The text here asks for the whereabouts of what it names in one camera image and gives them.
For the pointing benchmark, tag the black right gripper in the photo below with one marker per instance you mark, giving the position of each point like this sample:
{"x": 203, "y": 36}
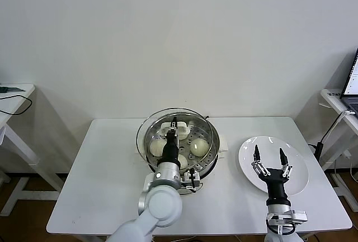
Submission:
{"x": 275, "y": 183}

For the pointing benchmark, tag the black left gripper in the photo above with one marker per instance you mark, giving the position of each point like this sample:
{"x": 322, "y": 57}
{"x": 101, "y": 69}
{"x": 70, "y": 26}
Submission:
{"x": 171, "y": 152}

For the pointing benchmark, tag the white steamed baozi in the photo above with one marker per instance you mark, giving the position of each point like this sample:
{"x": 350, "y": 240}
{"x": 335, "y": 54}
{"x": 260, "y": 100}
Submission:
{"x": 183, "y": 137}
{"x": 156, "y": 147}
{"x": 199, "y": 147}
{"x": 183, "y": 162}

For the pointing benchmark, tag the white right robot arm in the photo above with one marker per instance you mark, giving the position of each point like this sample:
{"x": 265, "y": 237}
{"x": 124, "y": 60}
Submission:
{"x": 278, "y": 214}

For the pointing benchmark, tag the steel steamer pot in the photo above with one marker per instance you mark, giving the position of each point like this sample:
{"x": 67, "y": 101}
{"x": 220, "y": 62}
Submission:
{"x": 223, "y": 144}

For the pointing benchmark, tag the stainless steel steamer basket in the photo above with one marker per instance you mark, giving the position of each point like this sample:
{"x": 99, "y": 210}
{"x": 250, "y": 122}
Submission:
{"x": 211, "y": 161}

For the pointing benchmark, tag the white round plate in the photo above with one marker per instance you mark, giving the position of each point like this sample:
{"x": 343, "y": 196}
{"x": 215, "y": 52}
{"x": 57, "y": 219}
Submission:
{"x": 246, "y": 163}

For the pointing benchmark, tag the grey open laptop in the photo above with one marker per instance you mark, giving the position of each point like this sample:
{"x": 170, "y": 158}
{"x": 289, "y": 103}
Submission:
{"x": 351, "y": 77}

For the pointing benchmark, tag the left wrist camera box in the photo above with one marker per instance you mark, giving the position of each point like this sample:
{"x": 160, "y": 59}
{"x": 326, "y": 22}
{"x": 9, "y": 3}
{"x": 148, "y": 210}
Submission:
{"x": 191, "y": 180}

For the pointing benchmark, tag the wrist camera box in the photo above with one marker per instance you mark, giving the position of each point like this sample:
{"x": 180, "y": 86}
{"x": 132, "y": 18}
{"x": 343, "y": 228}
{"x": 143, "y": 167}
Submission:
{"x": 299, "y": 216}
{"x": 191, "y": 180}

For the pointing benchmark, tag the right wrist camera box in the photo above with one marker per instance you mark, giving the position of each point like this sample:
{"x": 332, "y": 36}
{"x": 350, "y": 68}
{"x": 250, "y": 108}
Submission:
{"x": 299, "y": 216}

